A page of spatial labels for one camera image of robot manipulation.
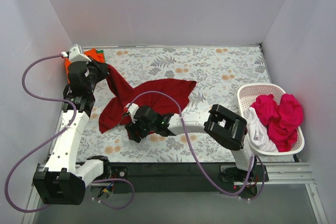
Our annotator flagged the dark red t shirt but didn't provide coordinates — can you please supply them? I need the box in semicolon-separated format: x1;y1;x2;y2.
99;65;197;133

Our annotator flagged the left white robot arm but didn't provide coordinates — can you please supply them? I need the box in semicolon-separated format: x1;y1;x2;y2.
33;59;112;205

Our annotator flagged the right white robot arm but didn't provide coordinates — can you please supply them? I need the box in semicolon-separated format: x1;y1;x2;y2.
124;103;257;181

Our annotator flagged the folded orange t shirt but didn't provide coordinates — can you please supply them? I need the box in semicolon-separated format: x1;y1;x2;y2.
65;48;97;75

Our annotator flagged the folded green t shirt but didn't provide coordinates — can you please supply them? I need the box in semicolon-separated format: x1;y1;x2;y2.
96;50;106;63

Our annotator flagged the floral table cloth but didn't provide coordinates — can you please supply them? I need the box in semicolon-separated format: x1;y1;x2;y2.
77;47;270;163

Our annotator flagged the white plastic laundry basket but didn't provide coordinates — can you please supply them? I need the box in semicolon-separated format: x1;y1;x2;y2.
237;83;304;156

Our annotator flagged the white t shirt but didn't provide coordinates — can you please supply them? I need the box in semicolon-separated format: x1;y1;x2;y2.
243;107;278;153

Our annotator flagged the pink t shirt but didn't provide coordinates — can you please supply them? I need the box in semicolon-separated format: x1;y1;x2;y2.
251;93;303;152

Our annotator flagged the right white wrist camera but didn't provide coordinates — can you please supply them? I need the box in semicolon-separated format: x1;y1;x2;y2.
123;103;139;123

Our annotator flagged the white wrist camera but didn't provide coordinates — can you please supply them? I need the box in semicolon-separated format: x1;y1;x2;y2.
123;103;139;123
60;44;91;63

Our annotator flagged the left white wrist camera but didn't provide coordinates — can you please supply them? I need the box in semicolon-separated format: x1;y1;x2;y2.
60;44;91;63

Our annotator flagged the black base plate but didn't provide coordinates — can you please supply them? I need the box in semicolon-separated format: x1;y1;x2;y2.
81;162;270;195

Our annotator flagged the aluminium frame rail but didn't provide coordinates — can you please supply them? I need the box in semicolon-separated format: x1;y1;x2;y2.
23;162;327;223

